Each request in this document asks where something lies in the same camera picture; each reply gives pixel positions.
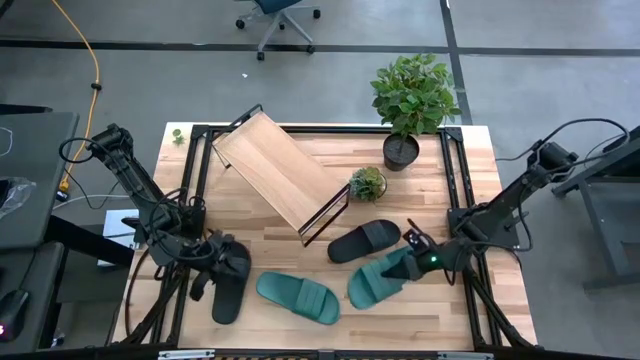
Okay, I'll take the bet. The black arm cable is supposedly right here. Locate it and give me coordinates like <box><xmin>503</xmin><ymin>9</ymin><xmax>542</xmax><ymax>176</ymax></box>
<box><xmin>494</xmin><ymin>117</ymin><xmax>631</xmax><ymax>166</ymax></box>
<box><xmin>58</xmin><ymin>137</ymin><xmax>209</xmax><ymax>264</ymax></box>

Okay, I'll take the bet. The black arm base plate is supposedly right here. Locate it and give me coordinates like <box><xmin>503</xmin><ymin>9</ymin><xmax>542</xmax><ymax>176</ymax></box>
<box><xmin>447</xmin><ymin>205</ymin><xmax>522</xmax><ymax>250</ymax></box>
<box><xmin>121</xmin><ymin>204</ymin><xmax>207</xmax><ymax>246</ymax></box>

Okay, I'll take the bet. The dark grey desk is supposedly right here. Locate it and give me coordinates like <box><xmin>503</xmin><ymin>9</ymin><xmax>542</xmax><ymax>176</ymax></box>
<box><xmin>552</xmin><ymin>124</ymin><xmax>640</xmax><ymax>291</ymax></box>

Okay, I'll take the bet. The office chair base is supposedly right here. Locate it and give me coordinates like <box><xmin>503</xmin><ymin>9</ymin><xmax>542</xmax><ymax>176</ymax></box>
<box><xmin>234</xmin><ymin>0</ymin><xmax>321</xmax><ymax>62</ymax></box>

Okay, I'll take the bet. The black computer mouse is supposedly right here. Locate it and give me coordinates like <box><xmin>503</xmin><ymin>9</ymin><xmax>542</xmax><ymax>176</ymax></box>
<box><xmin>0</xmin><ymin>288</ymin><xmax>30</xmax><ymax>344</ymax></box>

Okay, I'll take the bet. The clear plastic bag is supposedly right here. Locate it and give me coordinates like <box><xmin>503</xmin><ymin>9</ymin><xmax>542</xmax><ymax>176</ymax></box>
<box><xmin>0</xmin><ymin>176</ymin><xmax>37</xmax><ymax>219</ymax></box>

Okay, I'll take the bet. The wooden shelf with black frame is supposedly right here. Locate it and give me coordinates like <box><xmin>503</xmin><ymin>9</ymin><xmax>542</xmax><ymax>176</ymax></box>
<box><xmin>212</xmin><ymin>103</ymin><xmax>352</xmax><ymax>249</ymax></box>

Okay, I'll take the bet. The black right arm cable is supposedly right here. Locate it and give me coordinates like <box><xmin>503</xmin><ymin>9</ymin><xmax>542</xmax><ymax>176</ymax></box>
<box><xmin>494</xmin><ymin>117</ymin><xmax>631</xmax><ymax>166</ymax></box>

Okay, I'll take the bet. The black desk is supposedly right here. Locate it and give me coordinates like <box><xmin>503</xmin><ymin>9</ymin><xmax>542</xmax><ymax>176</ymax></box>
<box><xmin>0</xmin><ymin>103</ymin><xmax>80</xmax><ymax>251</ymax></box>
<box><xmin>0</xmin><ymin>242</ymin><xmax>66</xmax><ymax>356</ymax></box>

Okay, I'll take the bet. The black rubber slipper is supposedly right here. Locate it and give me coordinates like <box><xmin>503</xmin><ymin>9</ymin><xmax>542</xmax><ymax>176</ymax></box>
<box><xmin>211</xmin><ymin>239</ymin><xmax>253</xmax><ymax>325</ymax></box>
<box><xmin>327</xmin><ymin>218</ymin><xmax>403</xmax><ymax>265</ymax></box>

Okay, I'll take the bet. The black aluminium table frame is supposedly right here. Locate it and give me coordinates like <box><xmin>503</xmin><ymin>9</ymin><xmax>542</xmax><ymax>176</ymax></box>
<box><xmin>107</xmin><ymin>123</ymin><xmax>539</xmax><ymax>360</ymax></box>

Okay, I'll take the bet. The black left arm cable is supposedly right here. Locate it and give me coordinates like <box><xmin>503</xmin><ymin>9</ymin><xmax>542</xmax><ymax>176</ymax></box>
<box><xmin>58</xmin><ymin>137</ymin><xmax>209</xmax><ymax>264</ymax></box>

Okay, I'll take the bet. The white flat box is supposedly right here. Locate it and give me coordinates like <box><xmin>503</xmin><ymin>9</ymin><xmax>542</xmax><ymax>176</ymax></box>
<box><xmin>97</xmin><ymin>208</ymin><xmax>142</xmax><ymax>269</ymax></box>

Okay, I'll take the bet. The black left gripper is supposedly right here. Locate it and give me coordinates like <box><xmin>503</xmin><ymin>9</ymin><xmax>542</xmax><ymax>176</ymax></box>
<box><xmin>189</xmin><ymin>232</ymin><xmax>251</xmax><ymax>302</ymax></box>

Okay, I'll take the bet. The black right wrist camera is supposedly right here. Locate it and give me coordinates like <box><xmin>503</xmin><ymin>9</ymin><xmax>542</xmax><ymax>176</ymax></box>
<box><xmin>401</xmin><ymin>227</ymin><xmax>427</xmax><ymax>250</ymax></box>

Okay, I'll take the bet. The yellow power cable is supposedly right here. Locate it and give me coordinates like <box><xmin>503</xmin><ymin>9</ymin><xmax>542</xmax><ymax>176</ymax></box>
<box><xmin>49</xmin><ymin>0</ymin><xmax>101</xmax><ymax>194</ymax></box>

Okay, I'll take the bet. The silver aluminium bracket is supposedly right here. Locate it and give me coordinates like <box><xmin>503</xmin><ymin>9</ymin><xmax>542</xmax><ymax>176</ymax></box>
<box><xmin>437</xmin><ymin>351</ymin><xmax>495</xmax><ymax>360</ymax></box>
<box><xmin>157</xmin><ymin>349</ymin><xmax>216</xmax><ymax>360</ymax></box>

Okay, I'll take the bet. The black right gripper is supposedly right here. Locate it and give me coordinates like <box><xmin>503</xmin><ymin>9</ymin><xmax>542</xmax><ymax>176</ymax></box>
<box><xmin>380</xmin><ymin>245</ymin><xmax>432</xmax><ymax>282</ymax></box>

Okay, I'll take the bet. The tall leafy potted plant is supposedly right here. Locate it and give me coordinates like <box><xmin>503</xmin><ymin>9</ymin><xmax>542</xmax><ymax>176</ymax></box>
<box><xmin>369</xmin><ymin>52</ymin><xmax>464</xmax><ymax>173</ymax></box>

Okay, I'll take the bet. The green rubber slipper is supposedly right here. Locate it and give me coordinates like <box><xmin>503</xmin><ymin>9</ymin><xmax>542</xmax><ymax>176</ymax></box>
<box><xmin>255</xmin><ymin>271</ymin><xmax>342</xmax><ymax>326</ymax></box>
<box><xmin>346</xmin><ymin>244</ymin><xmax>417</xmax><ymax>311</ymax></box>

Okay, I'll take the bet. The small potted succulent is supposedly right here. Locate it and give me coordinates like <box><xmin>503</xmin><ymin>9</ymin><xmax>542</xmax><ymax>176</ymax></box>
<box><xmin>348</xmin><ymin>165</ymin><xmax>389</xmax><ymax>204</ymax></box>

